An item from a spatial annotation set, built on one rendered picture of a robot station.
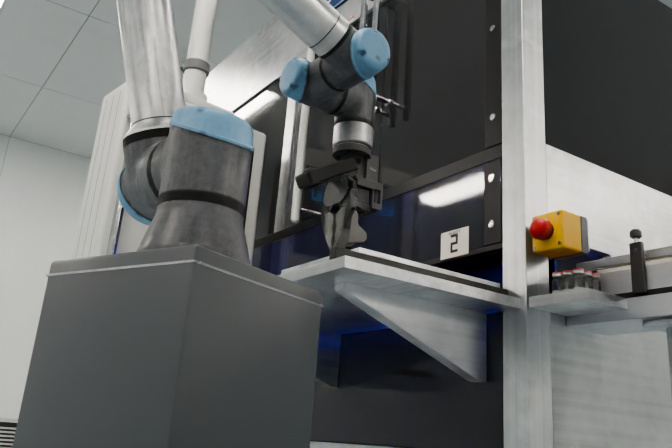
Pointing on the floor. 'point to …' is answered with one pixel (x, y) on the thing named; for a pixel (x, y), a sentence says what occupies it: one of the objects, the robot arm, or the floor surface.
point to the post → (524, 203)
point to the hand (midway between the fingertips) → (334, 251)
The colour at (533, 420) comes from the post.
